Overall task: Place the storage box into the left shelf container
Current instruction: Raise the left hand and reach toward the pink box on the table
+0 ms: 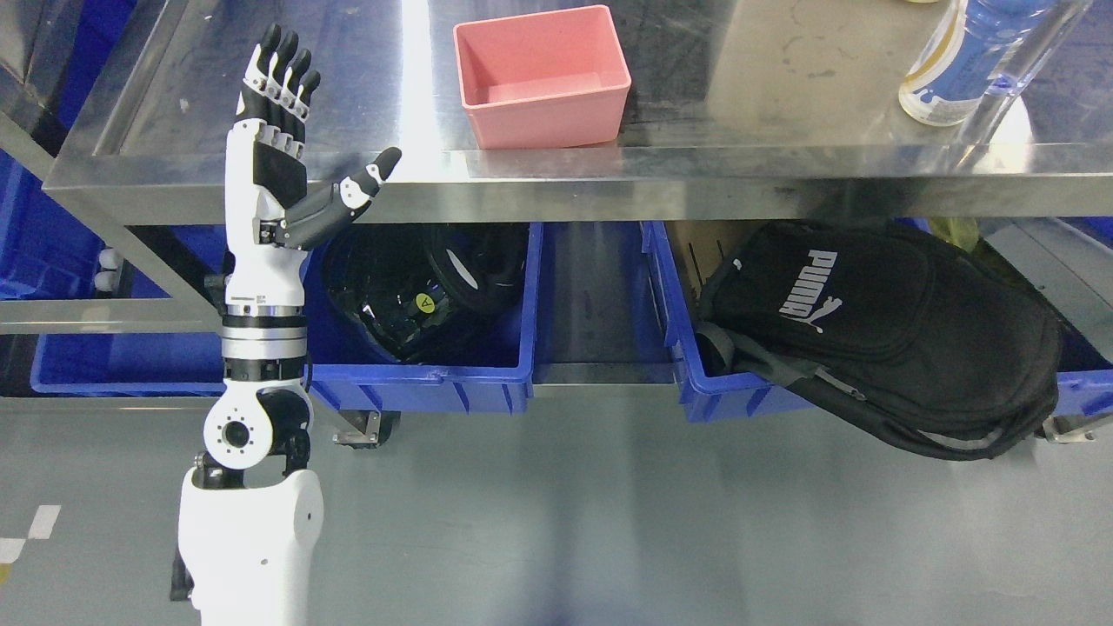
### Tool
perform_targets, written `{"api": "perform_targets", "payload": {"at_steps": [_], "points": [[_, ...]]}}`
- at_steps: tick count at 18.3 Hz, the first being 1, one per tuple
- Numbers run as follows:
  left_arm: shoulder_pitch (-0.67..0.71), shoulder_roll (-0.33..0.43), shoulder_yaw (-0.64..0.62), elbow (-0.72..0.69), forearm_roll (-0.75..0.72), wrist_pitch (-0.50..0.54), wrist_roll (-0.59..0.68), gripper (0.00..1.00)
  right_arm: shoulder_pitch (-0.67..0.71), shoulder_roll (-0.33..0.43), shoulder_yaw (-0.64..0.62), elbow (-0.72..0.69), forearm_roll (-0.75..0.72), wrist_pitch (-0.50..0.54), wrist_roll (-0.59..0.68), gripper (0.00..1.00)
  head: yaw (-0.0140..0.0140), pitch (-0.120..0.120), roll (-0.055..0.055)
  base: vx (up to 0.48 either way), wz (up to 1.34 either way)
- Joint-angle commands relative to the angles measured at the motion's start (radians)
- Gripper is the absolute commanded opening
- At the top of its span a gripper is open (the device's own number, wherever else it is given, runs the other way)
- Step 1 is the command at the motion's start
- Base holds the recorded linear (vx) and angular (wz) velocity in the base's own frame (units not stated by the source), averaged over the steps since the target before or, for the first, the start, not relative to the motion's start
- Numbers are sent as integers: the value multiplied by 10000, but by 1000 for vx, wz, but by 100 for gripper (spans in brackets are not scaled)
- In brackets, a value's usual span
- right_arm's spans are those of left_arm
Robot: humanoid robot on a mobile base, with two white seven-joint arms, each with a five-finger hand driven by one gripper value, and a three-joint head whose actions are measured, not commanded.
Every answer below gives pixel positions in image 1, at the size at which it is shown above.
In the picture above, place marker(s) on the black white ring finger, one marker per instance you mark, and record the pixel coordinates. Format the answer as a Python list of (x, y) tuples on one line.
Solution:
[(274, 53)]

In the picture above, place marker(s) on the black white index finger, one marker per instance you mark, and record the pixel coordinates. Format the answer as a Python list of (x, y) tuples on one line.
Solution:
[(301, 88)]

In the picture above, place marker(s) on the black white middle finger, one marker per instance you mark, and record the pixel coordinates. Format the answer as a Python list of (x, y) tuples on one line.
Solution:
[(284, 62)]

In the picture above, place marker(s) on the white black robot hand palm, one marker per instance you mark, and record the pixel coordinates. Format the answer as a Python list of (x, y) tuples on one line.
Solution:
[(264, 274)]

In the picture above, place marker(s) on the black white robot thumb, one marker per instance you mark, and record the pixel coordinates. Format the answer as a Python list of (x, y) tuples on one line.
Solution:
[(321, 215)]

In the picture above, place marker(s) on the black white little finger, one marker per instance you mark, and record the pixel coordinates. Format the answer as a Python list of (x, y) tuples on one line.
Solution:
[(254, 100)]

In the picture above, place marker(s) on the pink plastic storage box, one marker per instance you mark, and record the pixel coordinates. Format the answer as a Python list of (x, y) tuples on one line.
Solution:
[(553, 79)]

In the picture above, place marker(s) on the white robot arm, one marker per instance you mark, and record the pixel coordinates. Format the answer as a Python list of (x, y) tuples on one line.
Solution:
[(251, 510)]

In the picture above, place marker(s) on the black helmet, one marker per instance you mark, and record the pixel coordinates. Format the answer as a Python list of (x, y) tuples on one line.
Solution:
[(417, 293)]

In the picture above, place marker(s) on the blue bin with black helmet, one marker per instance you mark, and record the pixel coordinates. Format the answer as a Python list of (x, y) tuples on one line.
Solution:
[(494, 375)]

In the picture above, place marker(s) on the blue bin far left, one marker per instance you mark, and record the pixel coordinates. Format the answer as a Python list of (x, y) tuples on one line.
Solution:
[(49, 255)]

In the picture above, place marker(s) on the stainless steel cart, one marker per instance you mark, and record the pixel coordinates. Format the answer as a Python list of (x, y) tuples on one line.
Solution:
[(738, 109)]

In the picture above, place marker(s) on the blue bin with backpack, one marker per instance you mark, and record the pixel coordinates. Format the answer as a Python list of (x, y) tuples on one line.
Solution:
[(681, 258)]

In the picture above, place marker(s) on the black Puma backpack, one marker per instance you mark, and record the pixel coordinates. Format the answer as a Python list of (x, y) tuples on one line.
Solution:
[(893, 330)]

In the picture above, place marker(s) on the plastic bottle blue label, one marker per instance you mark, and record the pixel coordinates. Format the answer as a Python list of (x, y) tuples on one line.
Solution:
[(966, 53)]

